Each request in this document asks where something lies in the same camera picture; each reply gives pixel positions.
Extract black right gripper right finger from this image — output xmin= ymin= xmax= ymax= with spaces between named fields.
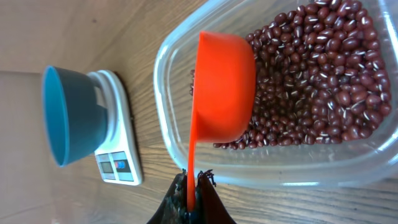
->
xmin=197 ymin=169 xmax=236 ymax=224

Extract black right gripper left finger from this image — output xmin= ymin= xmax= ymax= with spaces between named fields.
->
xmin=147 ymin=169 xmax=188 ymax=224

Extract orange scoop with blue handle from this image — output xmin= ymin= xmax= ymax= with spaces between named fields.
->
xmin=187 ymin=30 xmax=256 ymax=212

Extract white digital kitchen scale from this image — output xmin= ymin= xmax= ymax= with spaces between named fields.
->
xmin=88 ymin=70 xmax=143 ymax=186

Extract blue plastic bowl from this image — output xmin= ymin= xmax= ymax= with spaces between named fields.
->
xmin=42 ymin=65 xmax=108 ymax=167

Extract clear plastic container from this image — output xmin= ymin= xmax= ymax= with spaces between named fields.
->
xmin=154 ymin=1 xmax=397 ymax=189

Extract red beans in container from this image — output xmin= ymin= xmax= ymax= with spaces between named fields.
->
xmin=188 ymin=0 xmax=392 ymax=151

